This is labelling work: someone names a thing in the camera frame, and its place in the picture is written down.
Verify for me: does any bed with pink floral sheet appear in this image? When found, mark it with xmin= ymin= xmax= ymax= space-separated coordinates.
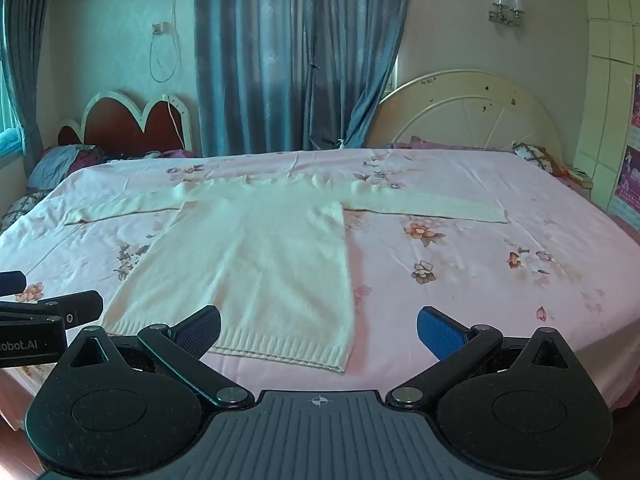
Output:
xmin=0 ymin=147 xmax=640 ymax=431

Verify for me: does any dark red cloth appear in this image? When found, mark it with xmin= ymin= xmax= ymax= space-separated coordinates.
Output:
xmin=67 ymin=145 xmax=108 ymax=173

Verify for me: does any glass wall lamp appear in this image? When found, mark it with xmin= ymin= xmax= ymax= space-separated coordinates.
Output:
xmin=487 ymin=0 xmax=526 ymax=27

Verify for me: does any patterned pillow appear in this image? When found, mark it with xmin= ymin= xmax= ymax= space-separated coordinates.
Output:
xmin=512 ymin=142 xmax=567 ymax=176

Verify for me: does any black tripod stand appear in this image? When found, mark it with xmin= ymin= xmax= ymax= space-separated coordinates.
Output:
xmin=306 ymin=20 xmax=346 ymax=151

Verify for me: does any pink pillow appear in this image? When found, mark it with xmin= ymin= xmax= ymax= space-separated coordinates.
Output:
xmin=390 ymin=135 xmax=516 ymax=153

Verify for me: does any white cable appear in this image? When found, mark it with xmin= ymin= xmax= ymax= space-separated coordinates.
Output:
xmin=149 ymin=0 xmax=184 ymax=150

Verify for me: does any white knit sweater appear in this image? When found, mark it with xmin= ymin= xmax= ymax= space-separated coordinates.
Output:
xmin=62 ymin=176 xmax=510 ymax=375

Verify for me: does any cream wardrobe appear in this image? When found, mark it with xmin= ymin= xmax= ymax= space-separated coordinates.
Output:
xmin=572 ymin=0 xmax=640 ymax=221

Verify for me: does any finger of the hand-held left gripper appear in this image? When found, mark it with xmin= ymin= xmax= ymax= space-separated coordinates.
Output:
xmin=0 ymin=290 xmax=104 ymax=332
xmin=0 ymin=271 xmax=27 ymax=297

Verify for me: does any blue curtain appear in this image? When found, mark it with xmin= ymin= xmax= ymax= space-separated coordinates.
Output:
xmin=194 ymin=0 xmax=416 ymax=153
xmin=0 ymin=0 xmax=56 ymax=161

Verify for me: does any cream bedside table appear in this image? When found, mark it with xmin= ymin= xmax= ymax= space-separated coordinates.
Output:
xmin=564 ymin=165 xmax=597 ymax=202

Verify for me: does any cream round headboard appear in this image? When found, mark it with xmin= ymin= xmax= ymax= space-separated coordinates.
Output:
xmin=367 ymin=70 xmax=566 ymax=153

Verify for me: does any blue pillow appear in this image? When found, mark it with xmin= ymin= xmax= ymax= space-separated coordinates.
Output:
xmin=26 ymin=144 xmax=108 ymax=191

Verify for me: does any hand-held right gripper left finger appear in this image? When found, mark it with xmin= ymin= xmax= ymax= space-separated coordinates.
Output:
xmin=67 ymin=305 xmax=253 ymax=409

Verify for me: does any dark patterned quilt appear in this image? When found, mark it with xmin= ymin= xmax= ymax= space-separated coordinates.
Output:
xmin=0 ymin=191 xmax=51 ymax=233

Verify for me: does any red-brown headboard with cream trim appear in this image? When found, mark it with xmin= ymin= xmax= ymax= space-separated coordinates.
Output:
xmin=57 ymin=90 xmax=195 ymax=161

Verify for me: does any large purple wall poster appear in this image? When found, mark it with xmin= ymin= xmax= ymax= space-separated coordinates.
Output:
xmin=616 ymin=145 xmax=640 ymax=203

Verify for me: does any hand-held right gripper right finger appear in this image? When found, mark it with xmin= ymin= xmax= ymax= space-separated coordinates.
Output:
xmin=387 ymin=305 xmax=576 ymax=409

